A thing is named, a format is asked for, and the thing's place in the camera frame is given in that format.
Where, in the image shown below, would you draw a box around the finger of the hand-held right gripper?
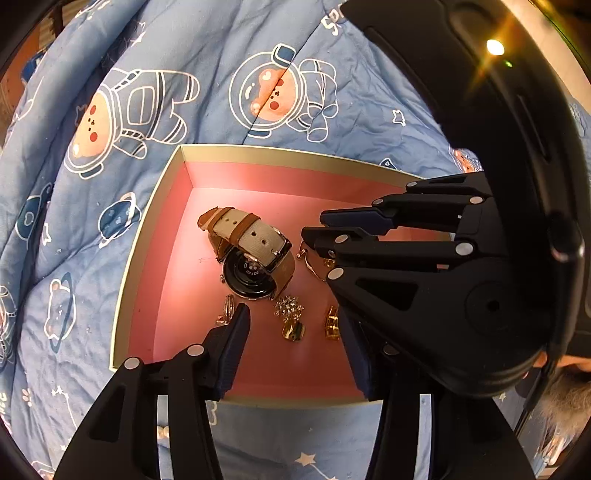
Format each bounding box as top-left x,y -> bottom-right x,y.
320,172 -> 495,234
300,225 -> 478,325

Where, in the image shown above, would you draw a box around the pale green box pink inside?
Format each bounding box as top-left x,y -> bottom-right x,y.
110,144 -> 455,407

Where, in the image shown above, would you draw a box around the silver snowflake brooch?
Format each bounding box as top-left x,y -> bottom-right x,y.
274,295 -> 304,320

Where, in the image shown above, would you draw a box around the chunky gold ring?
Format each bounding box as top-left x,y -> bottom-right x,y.
281,318 -> 308,343

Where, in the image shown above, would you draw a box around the thin gold bangle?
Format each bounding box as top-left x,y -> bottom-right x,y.
298,240 -> 341,282

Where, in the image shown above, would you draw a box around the brown beige strap wristwatch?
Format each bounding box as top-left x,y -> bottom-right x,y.
198,206 -> 296,301

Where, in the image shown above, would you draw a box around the person's right forearm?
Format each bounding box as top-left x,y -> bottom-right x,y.
526,355 -> 591,444

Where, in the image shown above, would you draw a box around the gold clip earring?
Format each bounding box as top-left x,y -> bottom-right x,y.
322,305 -> 341,342

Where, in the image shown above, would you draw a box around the blue astronaut print blanket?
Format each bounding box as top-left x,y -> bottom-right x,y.
0,0 -> 575,480

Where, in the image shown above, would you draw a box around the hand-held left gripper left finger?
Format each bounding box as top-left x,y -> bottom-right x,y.
53,302 -> 252,480

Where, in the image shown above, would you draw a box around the thin gold rings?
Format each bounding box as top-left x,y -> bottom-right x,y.
215,295 -> 239,326

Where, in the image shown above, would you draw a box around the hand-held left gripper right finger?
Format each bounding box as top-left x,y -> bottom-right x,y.
339,314 -> 525,480

